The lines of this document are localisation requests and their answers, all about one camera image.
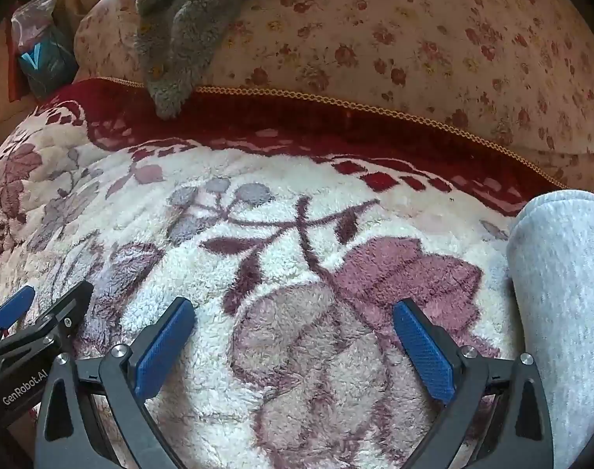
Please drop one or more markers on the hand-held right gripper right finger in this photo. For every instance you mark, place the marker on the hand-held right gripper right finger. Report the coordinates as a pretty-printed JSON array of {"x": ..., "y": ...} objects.
[{"x": 424, "y": 351}]

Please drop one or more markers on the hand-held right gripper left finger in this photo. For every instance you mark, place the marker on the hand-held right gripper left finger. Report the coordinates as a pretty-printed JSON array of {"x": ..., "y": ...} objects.
[{"x": 164, "y": 349}]

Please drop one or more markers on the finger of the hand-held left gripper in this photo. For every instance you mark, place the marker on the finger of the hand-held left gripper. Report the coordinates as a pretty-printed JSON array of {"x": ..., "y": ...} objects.
[
  {"x": 67, "y": 310},
  {"x": 13, "y": 308}
]

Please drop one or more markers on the white knitted cloth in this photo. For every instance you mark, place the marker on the white knitted cloth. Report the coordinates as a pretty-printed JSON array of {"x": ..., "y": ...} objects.
[{"x": 565, "y": 303}]

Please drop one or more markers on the floral plush blanket red border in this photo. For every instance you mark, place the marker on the floral plush blanket red border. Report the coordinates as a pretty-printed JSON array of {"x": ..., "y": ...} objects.
[{"x": 297, "y": 215}]

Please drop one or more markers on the clear plastic bag blue contents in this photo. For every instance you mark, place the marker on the clear plastic bag blue contents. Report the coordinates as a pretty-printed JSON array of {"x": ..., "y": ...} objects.
[{"x": 45, "y": 58}]

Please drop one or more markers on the grey fleece cloth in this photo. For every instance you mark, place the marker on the grey fleece cloth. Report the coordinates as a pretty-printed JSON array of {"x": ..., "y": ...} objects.
[{"x": 189, "y": 24}]

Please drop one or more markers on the floral beige quilt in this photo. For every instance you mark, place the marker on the floral beige quilt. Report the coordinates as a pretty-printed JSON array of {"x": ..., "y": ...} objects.
[{"x": 399, "y": 34}]

